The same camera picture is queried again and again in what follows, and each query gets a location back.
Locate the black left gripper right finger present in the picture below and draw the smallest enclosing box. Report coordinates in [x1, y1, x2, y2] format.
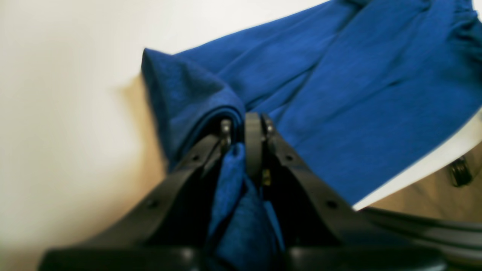
[244, 113, 447, 271]

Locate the dark blue t-shirt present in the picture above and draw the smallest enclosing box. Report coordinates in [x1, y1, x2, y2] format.
[141, 0, 482, 271]

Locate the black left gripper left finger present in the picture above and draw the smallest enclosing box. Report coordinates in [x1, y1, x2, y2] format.
[40, 119, 232, 271]

